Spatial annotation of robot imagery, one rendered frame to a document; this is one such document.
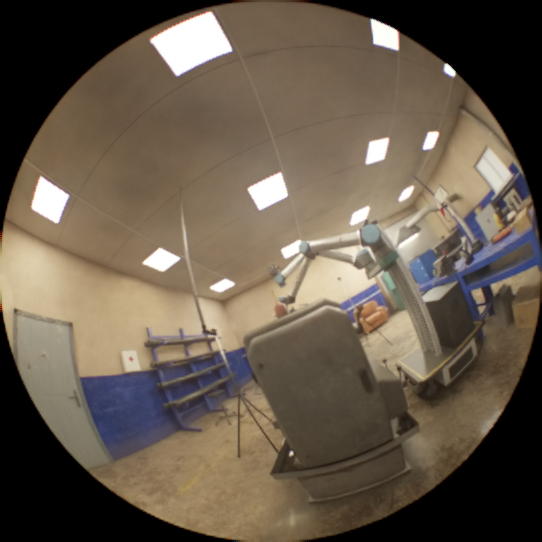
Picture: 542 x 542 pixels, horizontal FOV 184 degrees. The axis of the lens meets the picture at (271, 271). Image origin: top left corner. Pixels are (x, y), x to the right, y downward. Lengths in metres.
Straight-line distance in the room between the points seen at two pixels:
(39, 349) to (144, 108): 3.13
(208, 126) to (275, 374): 2.30
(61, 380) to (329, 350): 3.13
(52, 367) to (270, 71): 4.40
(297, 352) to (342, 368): 0.19
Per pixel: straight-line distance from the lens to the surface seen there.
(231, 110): 2.22
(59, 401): 3.11
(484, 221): 7.23
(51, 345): 3.14
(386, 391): 0.94
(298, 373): 0.71
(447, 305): 1.76
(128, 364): 3.36
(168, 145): 2.26
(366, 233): 1.32
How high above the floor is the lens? 1.26
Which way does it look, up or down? 21 degrees up
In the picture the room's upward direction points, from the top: 24 degrees counter-clockwise
